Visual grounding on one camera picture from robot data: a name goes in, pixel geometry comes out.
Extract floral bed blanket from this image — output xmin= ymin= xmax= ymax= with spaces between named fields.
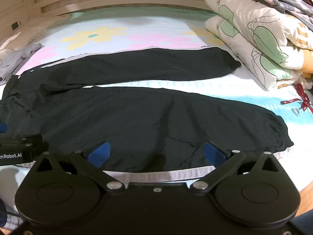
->
xmin=0 ymin=7 xmax=313 ymax=184

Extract red ribbon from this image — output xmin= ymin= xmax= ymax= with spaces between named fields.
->
xmin=281 ymin=83 xmax=313 ymax=114

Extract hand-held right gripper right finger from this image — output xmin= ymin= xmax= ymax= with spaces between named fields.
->
xmin=190 ymin=141 xmax=282 ymax=192

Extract yellow folded blanket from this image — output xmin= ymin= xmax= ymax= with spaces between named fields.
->
xmin=300 ymin=49 xmax=313 ymax=75

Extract beige pillow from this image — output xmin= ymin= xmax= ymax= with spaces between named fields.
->
xmin=0 ymin=15 xmax=70 ymax=57

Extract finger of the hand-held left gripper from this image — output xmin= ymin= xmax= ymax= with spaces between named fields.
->
xmin=0 ymin=123 xmax=42 ymax=150

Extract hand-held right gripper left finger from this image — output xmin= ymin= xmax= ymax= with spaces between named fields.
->
xmin=32 ymin=141 xmax=125 ymax=192

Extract person's dark blue clothing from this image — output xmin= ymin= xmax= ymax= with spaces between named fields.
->
xmin=291 ymin=209 xmax=313 ymax=235

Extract grey garment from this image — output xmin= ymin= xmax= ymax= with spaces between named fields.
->
xmin=0 ymin=43 xmax=42 ymax=84

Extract black pants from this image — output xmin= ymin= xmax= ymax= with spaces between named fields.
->
xmin=0 ymin=46 xmax=294 ymax=174

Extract white green patterned folded quilt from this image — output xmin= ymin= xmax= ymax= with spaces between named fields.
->
xmin=204 ymin=0 xmax=313 ymax=91

